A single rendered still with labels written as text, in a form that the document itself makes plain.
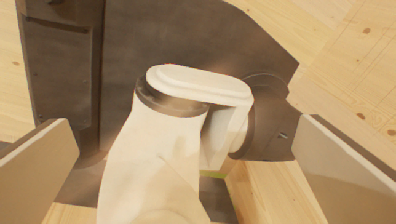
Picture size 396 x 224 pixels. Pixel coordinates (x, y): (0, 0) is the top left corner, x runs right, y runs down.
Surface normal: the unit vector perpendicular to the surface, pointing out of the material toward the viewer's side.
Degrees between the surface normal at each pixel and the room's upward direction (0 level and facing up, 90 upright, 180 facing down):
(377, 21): 90
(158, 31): 0
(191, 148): 90
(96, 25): 45
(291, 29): 0
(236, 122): 0
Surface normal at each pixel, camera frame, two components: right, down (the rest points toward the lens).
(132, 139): 0.28, -0.81
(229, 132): 0.26, 0.21
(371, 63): -0.89, -0.26
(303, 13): 0.17, 0.57
